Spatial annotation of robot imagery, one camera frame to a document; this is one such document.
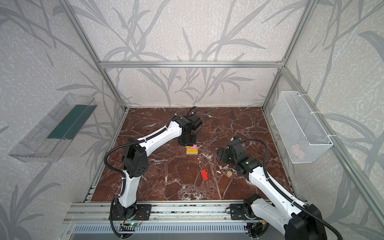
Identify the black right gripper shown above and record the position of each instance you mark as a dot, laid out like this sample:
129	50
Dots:
223	154

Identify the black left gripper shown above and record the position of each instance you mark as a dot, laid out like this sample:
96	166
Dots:
187	141

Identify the pink rectangular block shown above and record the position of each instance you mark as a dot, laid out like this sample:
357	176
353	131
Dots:
193	147

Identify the natural wood long block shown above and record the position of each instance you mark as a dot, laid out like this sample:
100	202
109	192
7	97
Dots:
192	153

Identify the red block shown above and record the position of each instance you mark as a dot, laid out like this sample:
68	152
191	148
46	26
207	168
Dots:
204	175

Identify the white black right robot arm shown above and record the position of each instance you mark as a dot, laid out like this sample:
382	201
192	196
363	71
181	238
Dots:
308	224

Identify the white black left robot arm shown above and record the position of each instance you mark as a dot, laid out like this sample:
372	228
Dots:
135	159

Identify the pink item in basket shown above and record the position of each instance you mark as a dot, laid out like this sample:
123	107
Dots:
297	151

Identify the white wire mesh basket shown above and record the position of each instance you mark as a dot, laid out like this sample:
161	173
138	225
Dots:
298	124

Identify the aluminium frame horizontal bar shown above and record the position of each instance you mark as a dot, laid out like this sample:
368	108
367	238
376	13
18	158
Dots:
189	64

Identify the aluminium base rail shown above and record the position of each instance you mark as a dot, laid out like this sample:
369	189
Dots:
184	212

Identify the clear plastic wall bin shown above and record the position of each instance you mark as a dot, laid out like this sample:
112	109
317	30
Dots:
49	139

